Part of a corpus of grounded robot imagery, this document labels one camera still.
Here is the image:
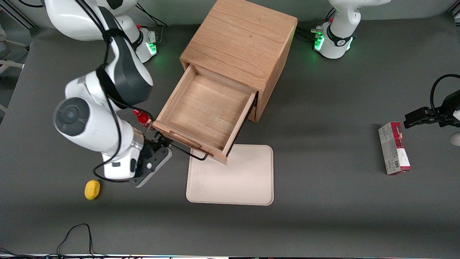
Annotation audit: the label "wooden drawer cabinet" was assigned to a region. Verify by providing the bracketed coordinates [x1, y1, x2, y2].
[180, 0, 298, 123]

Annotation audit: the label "red cola bottle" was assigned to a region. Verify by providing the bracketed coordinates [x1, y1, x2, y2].
[133, 109, 153, 134]

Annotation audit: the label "yellow lemon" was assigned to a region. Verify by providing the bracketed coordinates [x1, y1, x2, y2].
[84, 180, 101, 200]

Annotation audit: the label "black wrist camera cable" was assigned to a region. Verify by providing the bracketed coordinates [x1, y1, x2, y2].
[430, 74, 460, 116]
[74, 0, 153, 183]

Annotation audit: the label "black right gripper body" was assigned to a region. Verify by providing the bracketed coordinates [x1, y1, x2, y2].
[137, 134, 158, 177]

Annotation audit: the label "black left wrist camera cable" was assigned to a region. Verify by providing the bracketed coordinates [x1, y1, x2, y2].
[430, 74, 460, 116]

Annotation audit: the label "black arm base cables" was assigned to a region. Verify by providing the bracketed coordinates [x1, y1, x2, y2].
[295, 7, 336, 42]
[137, 4, 169, 45]

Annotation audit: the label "wooden drawer with shallow front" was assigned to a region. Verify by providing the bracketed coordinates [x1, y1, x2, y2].
[150, 64, 258, 165]

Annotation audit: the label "beige plastic tray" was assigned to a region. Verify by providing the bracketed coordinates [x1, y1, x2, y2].
[186, 144, 274, 206]

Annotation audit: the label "white metal stand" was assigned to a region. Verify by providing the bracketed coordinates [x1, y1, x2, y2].
[0, 24, 26, 72]

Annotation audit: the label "black looped floor cable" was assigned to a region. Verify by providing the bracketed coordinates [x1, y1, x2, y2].
[56, 223, 108, 258]

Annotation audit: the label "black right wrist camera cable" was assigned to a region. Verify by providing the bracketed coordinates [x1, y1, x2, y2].
[74, 0, 153, 183]

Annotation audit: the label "grey and red carton box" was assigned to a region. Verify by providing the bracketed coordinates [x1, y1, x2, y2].
[378, 122, 412, 176]

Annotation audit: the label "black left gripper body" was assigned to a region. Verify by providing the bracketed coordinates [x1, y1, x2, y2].
[437, 90, 460, 127]

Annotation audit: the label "black wire drawer handle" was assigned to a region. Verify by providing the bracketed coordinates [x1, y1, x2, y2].
[171, 143, 209, 161]

